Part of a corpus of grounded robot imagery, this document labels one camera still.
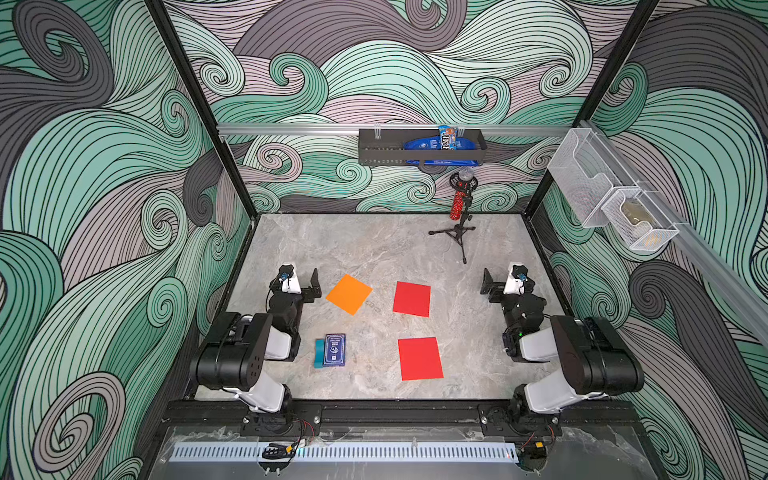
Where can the orange square paper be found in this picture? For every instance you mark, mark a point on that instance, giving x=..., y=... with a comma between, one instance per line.
x=349, y=294

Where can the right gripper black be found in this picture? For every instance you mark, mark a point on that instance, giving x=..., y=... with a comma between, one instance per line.
x=496, y=287

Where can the blue snack package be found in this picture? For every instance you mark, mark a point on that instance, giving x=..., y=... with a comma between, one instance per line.
x=448, y=138

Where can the black front base frame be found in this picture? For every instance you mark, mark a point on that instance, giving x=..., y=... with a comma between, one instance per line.
x=326, y=417

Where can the blue card box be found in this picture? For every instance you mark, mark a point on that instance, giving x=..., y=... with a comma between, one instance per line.
x=334, y=350

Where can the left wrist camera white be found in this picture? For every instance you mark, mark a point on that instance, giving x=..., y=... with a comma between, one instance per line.
x=288, y=281

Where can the black mini tripod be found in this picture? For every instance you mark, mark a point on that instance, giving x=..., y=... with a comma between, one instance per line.
x=458, y=231

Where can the teal small block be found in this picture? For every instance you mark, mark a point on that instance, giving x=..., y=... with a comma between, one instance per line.
x=319, y=352

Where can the red square paper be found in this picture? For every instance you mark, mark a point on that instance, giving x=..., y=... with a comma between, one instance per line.
x=412, y=299
x=420, y=359

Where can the aluminium rail back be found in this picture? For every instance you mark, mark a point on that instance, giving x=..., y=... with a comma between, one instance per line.
x=336, y=129

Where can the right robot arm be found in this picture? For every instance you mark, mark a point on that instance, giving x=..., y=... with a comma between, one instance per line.
x=594, y=362

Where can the black wall shelf basket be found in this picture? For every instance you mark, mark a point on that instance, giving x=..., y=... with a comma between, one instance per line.
x=386, y=149

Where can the clear plastic bin small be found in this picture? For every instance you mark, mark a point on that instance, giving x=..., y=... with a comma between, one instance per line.
x=640, y=223

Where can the clear plastic bin large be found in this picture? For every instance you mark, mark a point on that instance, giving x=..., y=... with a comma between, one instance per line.
x=580, y=171

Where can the aluminium rail right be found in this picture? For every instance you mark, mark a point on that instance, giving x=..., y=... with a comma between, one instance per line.
x=742, y=300

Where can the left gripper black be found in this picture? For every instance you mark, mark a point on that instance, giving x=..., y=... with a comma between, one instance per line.
x=306, y=288

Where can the white slotted cable duct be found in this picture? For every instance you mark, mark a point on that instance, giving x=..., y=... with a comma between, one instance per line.
x=400, y=451

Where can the aluminium rail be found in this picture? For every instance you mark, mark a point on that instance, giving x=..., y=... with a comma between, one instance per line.
x=742, y=300
x=336, y=129

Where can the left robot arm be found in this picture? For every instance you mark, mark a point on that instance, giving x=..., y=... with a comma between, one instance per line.
x=229, y=363

